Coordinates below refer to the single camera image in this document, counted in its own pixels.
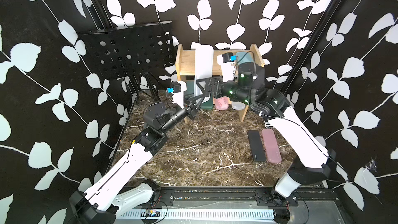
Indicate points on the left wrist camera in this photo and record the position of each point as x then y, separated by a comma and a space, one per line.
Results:
177, 90

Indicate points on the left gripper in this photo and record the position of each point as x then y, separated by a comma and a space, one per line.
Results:
188, 105

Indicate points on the pink pencil case shelf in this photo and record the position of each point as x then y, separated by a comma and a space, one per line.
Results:
221, 103
271, 147

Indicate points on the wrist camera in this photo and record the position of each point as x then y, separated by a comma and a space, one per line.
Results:
177, 90
227, 61

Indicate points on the light blue pencil case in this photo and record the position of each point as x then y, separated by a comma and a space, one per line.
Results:
245, 57

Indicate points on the pink pencil case top shelf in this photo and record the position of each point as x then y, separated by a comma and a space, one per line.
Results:
271, 147

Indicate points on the clear pencil case lower shelf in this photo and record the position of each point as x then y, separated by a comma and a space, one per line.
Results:
238, 106

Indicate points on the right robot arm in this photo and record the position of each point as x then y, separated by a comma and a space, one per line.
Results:
313, 163

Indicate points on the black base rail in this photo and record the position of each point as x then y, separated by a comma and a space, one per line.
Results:
261, 196

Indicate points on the teal pencil case lower shelf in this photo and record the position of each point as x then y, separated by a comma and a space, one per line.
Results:
190, 89

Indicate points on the pink pencil case lower shelf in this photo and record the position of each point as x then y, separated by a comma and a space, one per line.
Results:
221, 103

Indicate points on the black perforated music stand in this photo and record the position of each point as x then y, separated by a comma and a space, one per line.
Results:
144, 51

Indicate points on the small circuit board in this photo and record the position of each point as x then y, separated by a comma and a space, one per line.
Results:
151, 213

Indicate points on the dark green pencil case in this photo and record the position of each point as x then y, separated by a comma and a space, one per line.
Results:
207, 104

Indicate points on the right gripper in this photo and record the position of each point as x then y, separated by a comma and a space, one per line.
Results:
216, 82

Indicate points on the wooden two-tier shelf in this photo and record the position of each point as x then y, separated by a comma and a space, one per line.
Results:
186, 62

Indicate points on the dark grey pencil case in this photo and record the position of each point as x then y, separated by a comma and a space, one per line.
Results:
256, 146

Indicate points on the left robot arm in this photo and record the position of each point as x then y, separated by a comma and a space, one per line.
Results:
105, 201

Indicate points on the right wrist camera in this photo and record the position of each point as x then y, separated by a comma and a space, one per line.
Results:
227, 61

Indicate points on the white pencil case top shelf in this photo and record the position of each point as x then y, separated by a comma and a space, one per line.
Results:
204, 55

